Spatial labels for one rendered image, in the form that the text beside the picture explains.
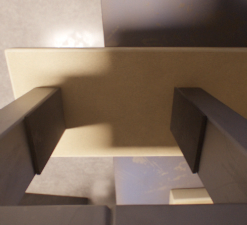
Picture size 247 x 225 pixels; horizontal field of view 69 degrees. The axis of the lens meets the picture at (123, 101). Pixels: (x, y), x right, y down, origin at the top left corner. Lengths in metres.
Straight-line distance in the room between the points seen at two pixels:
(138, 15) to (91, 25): 1.06
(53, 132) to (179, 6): 0.17
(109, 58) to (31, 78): 0.08
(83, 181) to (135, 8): 1.66
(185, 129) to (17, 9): 1.32
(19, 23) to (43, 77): 1.20
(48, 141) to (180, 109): 0.12
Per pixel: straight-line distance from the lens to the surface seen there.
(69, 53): 0.19
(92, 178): 1.73
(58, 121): 0.19
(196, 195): 0.30
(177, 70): 0.19
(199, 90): 0.19
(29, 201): 1.95
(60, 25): 1.30
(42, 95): 0.18
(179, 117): 0.18
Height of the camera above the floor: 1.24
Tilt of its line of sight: 69 degrees down
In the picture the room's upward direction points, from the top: 178 degrees clockwise
